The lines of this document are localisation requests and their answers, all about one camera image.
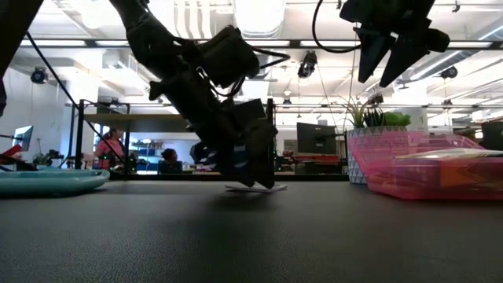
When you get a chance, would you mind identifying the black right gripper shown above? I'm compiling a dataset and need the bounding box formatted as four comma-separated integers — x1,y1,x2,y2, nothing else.
339,0,452,89

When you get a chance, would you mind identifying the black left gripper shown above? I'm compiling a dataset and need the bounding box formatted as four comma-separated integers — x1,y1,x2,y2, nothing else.
183,97,279,190

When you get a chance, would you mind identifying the white patterned sticker card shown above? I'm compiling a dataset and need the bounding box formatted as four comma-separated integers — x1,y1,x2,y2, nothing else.
225,182,288,194

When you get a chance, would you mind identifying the transparent pink pencil case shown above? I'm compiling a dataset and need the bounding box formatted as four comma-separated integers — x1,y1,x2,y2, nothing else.
347,130,503,202

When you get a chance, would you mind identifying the green yellow crayon box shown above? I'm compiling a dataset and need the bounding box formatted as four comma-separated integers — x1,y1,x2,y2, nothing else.
437,164,503,190

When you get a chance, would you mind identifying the black computer monitor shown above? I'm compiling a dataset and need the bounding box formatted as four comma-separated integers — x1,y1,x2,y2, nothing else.
296,122,340,156

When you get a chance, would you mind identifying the black ceiling spotlight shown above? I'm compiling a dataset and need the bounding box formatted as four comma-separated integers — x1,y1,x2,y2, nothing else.
30,66,49,85
296,50,319,79

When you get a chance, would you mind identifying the person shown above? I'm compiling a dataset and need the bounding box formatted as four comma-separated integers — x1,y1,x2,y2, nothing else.
160,147,178,163
93,127,127,171

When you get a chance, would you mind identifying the succulent in white patterned pot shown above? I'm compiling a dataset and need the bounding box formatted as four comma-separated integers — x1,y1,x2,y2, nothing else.
342,97,413,186

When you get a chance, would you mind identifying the wooden shelf with black legs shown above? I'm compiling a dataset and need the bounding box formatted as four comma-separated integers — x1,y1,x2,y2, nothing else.
73,98,277,182

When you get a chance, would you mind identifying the dark table mat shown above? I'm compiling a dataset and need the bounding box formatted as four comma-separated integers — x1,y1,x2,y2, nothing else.
0,179,503,283

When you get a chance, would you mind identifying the light blue calculator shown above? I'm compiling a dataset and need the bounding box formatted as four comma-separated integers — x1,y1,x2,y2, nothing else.
0,168,112,198

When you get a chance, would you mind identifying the small tilted monitor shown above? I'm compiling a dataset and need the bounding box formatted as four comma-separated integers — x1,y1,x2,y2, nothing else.
13,125,35,153

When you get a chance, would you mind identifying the black overhead rail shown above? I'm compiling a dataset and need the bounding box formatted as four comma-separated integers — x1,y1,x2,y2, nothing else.
19,39,503,50

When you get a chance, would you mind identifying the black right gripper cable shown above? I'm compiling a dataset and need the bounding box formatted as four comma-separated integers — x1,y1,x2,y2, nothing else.
311,0,363,55

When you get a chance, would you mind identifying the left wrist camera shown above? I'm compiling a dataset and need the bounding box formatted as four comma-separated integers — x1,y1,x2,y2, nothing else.
197,24,261,90

